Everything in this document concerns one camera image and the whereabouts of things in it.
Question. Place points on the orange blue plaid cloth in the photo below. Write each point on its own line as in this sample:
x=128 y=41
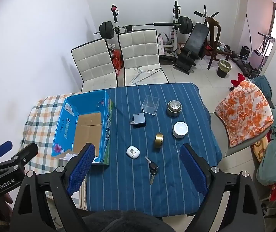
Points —
x=44 y=111

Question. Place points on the gold tin lid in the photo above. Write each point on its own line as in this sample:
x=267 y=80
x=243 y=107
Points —
x=159 y=140

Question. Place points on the red cloth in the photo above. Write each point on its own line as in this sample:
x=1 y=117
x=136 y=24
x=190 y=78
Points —
x=237 y=80

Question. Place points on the clear round lid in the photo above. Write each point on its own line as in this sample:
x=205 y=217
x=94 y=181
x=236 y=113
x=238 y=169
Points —
x=177 y=147

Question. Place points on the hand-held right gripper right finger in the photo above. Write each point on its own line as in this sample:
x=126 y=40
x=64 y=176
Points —
x=193 y=171

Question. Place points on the brown wooden chair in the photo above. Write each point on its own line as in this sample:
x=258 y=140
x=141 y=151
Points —
x=215 y=36

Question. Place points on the black weight bench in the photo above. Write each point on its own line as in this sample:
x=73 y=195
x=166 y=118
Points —
x=198 y=38

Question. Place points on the white round jar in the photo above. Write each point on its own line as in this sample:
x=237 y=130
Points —
x=180 y=130

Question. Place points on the red plastic bag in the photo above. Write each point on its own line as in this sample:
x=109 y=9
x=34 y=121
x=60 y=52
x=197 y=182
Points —
x=116 y=60

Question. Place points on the clear acrylic box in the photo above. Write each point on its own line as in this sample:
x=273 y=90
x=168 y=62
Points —
x=150 y=105

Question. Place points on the small black heater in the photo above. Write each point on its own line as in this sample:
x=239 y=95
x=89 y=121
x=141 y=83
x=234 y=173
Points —
x=245 y=51

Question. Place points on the blue cardboard box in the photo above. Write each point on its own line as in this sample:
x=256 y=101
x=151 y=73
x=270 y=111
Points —
x=63 y=128

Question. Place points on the grey chair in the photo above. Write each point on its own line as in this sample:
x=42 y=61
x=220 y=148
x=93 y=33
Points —
x=224 y=140

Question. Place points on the dark trash bin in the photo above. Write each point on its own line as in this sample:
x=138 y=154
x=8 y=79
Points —
x=224 y=68

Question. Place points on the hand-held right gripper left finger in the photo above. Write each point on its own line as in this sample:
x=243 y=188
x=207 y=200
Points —
x=80 y=171

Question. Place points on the person's dark clothing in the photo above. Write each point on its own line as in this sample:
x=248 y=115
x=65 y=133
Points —
x=121 y=222

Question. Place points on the steel strainer cup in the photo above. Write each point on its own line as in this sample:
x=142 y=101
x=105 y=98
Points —
x=174 y=108

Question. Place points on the blue striped tablecloth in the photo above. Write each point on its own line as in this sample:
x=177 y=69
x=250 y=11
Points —
x=128 y=186

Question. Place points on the black barbell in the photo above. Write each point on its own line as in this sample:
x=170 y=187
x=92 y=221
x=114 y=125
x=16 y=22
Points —
x=107 y=30

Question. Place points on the pink bag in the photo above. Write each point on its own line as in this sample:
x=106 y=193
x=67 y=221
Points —
x=163 y=43

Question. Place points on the black exercise machine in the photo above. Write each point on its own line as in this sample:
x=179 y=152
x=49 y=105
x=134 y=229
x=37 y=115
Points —
x=249 y=66

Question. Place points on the black-headed keys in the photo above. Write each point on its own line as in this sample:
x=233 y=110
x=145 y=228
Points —
x=153 y=168

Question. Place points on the teal cloth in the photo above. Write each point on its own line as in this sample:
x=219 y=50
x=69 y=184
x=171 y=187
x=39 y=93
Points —
x=263 y=84

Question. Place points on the grey charger adapter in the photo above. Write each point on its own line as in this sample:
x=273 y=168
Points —
x=138 y=119

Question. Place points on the white earbuds case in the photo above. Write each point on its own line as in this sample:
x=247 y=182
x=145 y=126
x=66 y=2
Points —
x=132 y=152

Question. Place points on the orange floral blanket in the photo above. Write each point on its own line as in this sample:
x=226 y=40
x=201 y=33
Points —
x=244 y=111

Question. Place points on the white padded chair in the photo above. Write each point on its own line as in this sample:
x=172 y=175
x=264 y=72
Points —
x=140 y=50
x=94 y=62

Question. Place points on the person's left hand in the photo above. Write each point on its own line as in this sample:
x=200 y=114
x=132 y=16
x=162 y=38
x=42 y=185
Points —
x=6 y=203

